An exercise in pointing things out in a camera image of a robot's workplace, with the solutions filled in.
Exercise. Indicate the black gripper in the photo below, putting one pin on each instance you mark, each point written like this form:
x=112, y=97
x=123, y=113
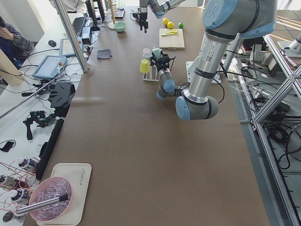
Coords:
x=155, y=64
x=143, y=15

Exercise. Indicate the mint green cup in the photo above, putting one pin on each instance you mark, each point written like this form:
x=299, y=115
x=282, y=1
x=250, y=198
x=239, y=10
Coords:
x=157, y=52

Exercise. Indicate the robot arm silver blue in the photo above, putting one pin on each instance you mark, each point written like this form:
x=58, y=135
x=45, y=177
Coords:
x=223, y=20
x=158, y=10

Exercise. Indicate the yellow cup on rack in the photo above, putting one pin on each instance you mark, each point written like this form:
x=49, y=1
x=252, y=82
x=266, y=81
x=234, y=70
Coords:
x=144, y=66

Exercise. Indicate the grey cup on rack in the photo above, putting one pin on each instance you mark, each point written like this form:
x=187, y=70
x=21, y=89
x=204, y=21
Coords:
x=146, y=53

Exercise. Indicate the whole yellow lemon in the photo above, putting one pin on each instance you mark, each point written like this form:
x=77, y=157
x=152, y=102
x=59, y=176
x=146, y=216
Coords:
x=165, y=21
x=170, y=25

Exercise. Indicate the wooden cutting board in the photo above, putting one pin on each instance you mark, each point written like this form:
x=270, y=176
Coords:
x=172, y=41

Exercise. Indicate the mint green bowl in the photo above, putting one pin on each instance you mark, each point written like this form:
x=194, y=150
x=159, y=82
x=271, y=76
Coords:
x=120, y=26

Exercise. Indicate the yellow plastic knife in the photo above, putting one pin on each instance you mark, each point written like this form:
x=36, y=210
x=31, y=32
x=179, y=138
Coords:
x=168, y=34

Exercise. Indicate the wooden mug tree stand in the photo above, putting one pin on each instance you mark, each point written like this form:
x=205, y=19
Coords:
x=111, y=13

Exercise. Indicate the green lime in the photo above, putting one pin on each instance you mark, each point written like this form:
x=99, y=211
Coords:
x=180, y=25

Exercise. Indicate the grey folded cloth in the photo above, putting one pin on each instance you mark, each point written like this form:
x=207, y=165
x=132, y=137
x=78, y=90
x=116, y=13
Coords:
x=103, y=54

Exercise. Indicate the black keyboard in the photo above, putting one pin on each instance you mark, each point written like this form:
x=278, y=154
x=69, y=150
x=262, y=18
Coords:
x=78, y=24

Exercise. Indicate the black computer mouse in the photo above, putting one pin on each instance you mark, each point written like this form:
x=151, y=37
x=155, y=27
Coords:
x=52, y=43

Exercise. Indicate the blue teach pendant tablet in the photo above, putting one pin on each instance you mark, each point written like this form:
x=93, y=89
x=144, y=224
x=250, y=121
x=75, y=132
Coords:
x=50, y=67

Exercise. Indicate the metal reacher stick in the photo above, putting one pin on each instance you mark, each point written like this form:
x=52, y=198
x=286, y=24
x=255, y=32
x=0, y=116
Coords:
x=32, y=95

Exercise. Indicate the black plastic housing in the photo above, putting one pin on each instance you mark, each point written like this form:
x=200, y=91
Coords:
x=60, y=98

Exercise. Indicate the seated person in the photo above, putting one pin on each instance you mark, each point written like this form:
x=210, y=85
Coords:
x=14, y=45

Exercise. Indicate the cream plastic tray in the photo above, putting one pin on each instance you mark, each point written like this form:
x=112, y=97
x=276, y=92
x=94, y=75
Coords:
x=78, y=174

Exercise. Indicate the black bar on desk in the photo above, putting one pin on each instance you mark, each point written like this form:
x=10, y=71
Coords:
x=47, y=149

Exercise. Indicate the small bottle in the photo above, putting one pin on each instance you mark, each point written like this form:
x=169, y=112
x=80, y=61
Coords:
x=27, y=164
x=20, y=196
x=8, y=182

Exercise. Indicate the black smartphone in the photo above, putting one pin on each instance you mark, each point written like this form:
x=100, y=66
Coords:
x=8, y=145

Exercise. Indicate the metal muddler with black tip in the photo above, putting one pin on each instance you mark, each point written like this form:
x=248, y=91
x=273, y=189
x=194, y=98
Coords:
x=38, y=205

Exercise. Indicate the white wire cup rack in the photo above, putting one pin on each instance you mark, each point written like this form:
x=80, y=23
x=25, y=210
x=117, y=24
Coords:
x=152, y=75

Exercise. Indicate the aluminium frame post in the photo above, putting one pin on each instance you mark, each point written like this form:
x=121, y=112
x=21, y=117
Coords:
x=71, y=34

